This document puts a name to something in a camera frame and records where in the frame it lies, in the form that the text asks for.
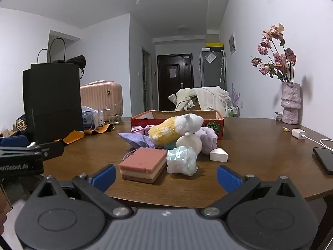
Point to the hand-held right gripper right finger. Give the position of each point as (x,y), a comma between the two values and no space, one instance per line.
(227,178)

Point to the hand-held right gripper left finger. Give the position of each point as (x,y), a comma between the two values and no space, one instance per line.
(105,174)

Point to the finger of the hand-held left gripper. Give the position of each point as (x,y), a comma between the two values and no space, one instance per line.
(13,141)
(53,148)

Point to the pink layered sponge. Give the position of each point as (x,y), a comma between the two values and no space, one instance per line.
(143,161)

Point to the lavender fluffy scrunchie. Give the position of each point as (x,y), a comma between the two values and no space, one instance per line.
(208,138)

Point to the purple cloth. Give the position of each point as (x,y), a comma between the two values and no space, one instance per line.
(135,139)

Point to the white plastic wrap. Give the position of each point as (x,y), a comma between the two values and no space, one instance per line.
(180,160)

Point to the orange cardboard box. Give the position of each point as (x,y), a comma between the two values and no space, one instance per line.
(218,129)

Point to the white round sponge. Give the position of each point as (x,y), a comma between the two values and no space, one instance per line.
(190,142)

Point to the pink satin scrunchie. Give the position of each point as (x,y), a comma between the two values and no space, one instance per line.
(141,129)

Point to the yellow and white plush toy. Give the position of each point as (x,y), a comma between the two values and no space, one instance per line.
(169,130)

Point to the woven rattan ball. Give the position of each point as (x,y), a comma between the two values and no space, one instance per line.
(21,124)

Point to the white wedge sponge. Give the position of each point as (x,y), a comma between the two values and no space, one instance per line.
(218,156)

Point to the black paper bag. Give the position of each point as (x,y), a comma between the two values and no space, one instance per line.
(52,96)

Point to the small white bottle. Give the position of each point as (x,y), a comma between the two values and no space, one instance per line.
(100,119)

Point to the clear glass cup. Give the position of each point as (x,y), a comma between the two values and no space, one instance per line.
(114,117)

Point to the pink suitcase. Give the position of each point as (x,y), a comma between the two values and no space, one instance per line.
(104,96)

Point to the small white jar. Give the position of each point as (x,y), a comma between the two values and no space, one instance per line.
(278,116)

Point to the brown cardboard carton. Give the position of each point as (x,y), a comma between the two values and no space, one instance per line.
(196,104)

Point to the white jacket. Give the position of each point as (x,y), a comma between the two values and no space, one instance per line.
(213,96)

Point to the white charger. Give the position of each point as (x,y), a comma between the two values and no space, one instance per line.
(298,133)

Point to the lavender flower bundle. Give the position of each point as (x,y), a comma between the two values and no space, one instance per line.
(235,95)

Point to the dark cloth pouch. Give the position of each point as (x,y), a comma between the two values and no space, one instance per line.
(75,60)

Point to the beige coat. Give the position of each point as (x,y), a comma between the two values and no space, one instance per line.
(183,96)

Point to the pink textured vase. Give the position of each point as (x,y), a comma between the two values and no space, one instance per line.
(290,101)

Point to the black phone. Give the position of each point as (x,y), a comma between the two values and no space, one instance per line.
(325,160)

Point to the grey interior door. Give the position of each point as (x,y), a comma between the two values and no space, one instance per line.
(146,83)

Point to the grey refrigerator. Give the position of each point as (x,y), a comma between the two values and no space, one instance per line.
(210,73)

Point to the dark entrance door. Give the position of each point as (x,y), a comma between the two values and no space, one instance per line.
(162,83)

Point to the folded clear umbrella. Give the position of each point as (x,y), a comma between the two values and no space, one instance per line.
(222,67)

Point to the paper notice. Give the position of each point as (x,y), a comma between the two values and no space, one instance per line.
(173,72)

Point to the plastic bag on refrigerator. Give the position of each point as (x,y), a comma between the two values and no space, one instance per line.
(210,57)

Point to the dried pink roses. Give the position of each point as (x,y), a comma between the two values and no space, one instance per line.
(279,60)

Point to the small white box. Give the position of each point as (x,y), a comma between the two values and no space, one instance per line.
(206,49)

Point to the yellow box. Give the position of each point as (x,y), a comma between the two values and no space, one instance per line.
(214,45)

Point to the wall electrical panel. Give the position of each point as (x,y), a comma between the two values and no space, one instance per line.
(232,43)

